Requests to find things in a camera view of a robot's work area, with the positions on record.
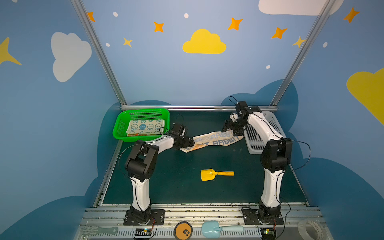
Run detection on orange black round disc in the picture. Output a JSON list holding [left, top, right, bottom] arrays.
[[174, 221, 193, 240]]

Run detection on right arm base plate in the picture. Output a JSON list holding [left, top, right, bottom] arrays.
[[241, 207, 285, 225]]

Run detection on beige lettered towel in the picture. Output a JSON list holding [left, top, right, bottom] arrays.
[[180, 130, 244, 153]]

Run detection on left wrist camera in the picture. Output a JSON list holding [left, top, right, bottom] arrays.
[[172, 123, 186, 136]]

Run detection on green plastic basket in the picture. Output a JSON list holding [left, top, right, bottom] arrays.
[[113, 109, 170, 143]]

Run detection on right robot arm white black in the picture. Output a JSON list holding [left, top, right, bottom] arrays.
[[222, 101, 293, 225]]

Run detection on orange jellyfish pattern towel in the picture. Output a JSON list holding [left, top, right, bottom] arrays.
[[127, 134, 152, 138]]

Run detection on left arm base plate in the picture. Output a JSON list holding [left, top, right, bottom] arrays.
[[123, 208, 165, 226]]

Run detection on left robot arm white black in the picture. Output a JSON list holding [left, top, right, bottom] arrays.
[[125, 123, 195, 225]]

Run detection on yellow toy shovel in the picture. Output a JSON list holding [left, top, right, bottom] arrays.
[[201, 169, 235, 182]]

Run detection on electronics board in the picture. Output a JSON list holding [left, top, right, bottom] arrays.
[[261, 228, 276, 240], [133, 228, 153, 240]]

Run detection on clear tape roll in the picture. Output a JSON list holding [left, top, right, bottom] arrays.
[[298, 219, 327, 240]]

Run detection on teal patterned towel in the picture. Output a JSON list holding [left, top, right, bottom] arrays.
[[126, 120, 165, 135]]

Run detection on white plastic basket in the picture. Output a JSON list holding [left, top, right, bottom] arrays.
[[244, 111, 286, 155]]

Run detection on light blue toy shovel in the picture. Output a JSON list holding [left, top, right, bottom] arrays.
[[201, 221, 244, 239]]

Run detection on left electronics board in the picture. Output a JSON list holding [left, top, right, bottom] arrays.
[[133, 228, 153, 240]]

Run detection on right electronics board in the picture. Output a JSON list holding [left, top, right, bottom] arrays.
[[261, 228, 276, 240]]

